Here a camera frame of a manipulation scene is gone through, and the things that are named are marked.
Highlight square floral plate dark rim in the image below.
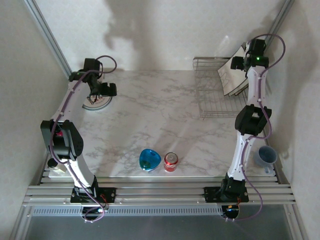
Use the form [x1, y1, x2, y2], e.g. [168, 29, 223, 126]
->
[216, 41, 250, 95]
[228, 86, 250, 98]
[223, 82, 250, 97]

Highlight round plate red print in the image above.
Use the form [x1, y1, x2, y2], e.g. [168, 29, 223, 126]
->
[82, 94, 113, 111]

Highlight arm base electronics with LED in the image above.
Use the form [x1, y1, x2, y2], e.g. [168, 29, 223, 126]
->
[221, 204, 241, 221]
[81, 205, 109, 223]

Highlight blue plastic measuring cup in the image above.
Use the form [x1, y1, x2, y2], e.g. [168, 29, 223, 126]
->
[253, 145, 278, 175]

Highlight clear bottle black cap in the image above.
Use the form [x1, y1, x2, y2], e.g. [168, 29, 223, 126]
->
[47, 157, 67, 176]

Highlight blue triangular plastic container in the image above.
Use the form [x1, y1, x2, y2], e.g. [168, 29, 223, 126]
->
[138, 148, 162, 173]

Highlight red soda can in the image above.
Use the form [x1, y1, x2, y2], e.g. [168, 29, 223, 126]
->
[163, 151, 179, 173]

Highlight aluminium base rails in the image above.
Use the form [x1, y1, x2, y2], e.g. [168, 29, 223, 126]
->
[22, 174, 297, 208]

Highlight aluminium frame post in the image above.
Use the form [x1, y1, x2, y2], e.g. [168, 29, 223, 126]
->
[258, 0, 296, 60]
[23, 0, 77, 79]

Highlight wire dish rack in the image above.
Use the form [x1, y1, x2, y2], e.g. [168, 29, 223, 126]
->
[192, 56, 260, 120]

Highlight aluminium table side rail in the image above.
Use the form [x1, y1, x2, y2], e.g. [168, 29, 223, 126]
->
[39, 73, 77, 177]
[254, 79, 285, 182]

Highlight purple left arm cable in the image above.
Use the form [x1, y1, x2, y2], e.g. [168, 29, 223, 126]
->
[49, 55, 118, 223]

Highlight grey slotted cable duct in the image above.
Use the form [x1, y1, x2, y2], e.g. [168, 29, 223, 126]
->
[29, 206, 224, 217]

